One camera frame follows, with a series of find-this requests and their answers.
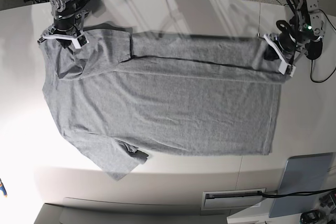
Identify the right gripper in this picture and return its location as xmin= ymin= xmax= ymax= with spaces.
xmin=37 ymin=15 xmax=89 ymax=49

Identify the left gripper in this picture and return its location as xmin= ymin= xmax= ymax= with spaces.
xmin=263 ymin=28 xmax=301 ymax=77

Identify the grey T-shirt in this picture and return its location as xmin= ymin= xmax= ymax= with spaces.
xmin=39 ymin=29 xmax=287 ymax=180

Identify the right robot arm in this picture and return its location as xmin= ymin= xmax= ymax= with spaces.
xmin=37 ymin=0 xmax=91 ymax=49

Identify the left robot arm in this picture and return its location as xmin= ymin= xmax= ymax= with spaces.
xmin=263 ymin=0 xmax=325 ymax=77

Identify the black computer mouse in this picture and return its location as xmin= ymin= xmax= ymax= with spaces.
xmin=306 ymin=40 xmax=323 ymax=60

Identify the grey laptop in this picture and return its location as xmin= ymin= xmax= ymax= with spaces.
xmin=269 ymin=153 xmax=333 ymax=218

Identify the black device bottom right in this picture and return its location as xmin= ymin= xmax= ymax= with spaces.
xmin=300 ymin=210 xmax=321 ymax=224

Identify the black mouse cable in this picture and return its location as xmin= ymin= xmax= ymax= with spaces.
xmin=310 ymin=58 xmax=336 ymax=83

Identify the black power cable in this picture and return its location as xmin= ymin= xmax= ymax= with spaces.
xmin=258 ymin=188 xmax=336 ymax=199

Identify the blue orange tool handle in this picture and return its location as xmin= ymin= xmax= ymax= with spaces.
xmin=0 ymin=180 xmax=7 ymax=197

